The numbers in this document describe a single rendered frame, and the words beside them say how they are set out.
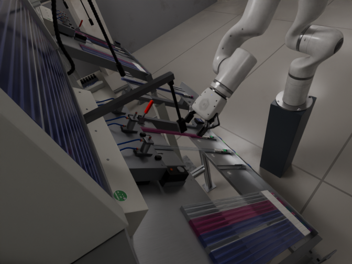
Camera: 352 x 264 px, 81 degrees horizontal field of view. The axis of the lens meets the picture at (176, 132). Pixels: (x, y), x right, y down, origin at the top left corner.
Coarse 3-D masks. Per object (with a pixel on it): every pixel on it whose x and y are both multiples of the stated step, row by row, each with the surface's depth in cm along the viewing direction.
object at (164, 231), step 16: (160, 144) 78; (176, 160) 74; (192, 176) 70; (144, 192) 53; (160, 192) 56; (176, 192) 59; (192, 192) 62; (160, 208) 51; (176, 208) 53; (144, 224) 45; (160, 224) 47; (176, 224) 49; (144, 240) 41; (160, 240) 43; (176, 240) 45; (192, 240) 47; (144, 256) 39; (160, 256) 40; (176, 256) 42; (192, 256) 44; (208, 256) 45
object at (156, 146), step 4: (156, 144) 75; (156, 148) 74; (160, 148) 75; (164, 148) 76; (168, 148) 77; (172, 148) 79; (176, 148) 80; (180, 148) 81; (184, 148) 83; (188, 148) 84; (192, 148) 86; (196, 148) 88; (200, 148) 89; (204, 148) 92; (208, 148) 94
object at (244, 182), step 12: (192, 132) 105; (204, 144) 99; (216, 144) 106; (216, 156) 93; (228, 156) 100; (216, 168) 85; (228, 168) 88; (240, 168) 93; (228, 180) 80; (240, 180) 84; (252, 180) 89; (240, 192) 76; (252, 192) 80; (300, 240) 67
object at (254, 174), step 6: (210, 132) 114; (216, 138) 110; (222, 144) 107; (228, 150) 104; (234, 156) 101; (240, 162) 98; (246, 168) 96; (252, 174) 93; (258, 174) 92; (258, 180) 91; (264, 180) 89; (264, 186) 89; (270, 186) 87; (276, 192) 85; (282, 198) 83; (288, 204) 81; (294, 210) 79; (300, 216) 77; (306, 222) 76; (312, 228) 74; (312, 234) 74
